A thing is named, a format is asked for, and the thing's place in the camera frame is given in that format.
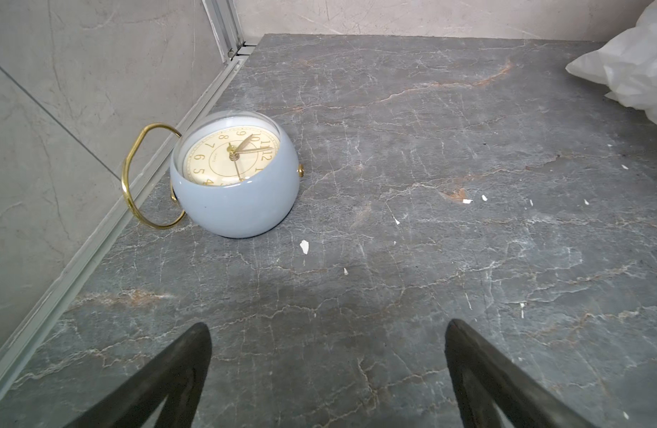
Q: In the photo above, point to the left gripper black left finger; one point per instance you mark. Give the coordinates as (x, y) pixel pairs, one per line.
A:
(173, 380)

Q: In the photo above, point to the white plastic bag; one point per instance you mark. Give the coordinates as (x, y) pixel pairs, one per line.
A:
(627, 65)

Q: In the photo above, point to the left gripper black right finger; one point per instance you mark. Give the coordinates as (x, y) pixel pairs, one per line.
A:
(487, 384)

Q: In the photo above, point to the small white round clock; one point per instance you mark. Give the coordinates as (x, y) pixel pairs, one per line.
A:
(234, 173)

